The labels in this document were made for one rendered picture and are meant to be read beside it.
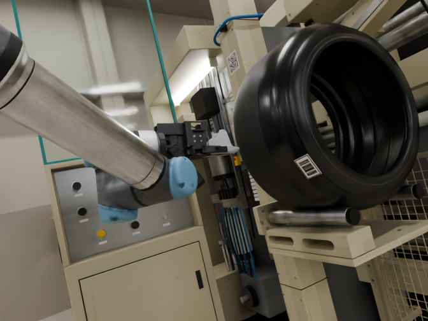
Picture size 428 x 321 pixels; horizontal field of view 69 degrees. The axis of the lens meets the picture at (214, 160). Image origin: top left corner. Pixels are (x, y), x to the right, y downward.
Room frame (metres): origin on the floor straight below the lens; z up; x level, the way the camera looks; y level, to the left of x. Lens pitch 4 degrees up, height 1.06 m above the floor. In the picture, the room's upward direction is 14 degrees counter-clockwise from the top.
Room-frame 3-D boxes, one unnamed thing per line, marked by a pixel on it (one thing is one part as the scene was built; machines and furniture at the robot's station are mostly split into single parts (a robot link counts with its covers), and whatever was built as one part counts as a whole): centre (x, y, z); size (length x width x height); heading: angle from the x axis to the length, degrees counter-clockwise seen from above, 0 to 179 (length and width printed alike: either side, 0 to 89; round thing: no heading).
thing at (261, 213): (1.17, -0.28, 0.90); 0.40 x 0.03 x 0.10; 116
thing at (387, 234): (1.01, -0.35, 0.80); 0.37 x 0.36 x 0.02; 116
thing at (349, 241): (0.95, -0.23, 0.83); 0.36 x 0.09 x 0.06; 26
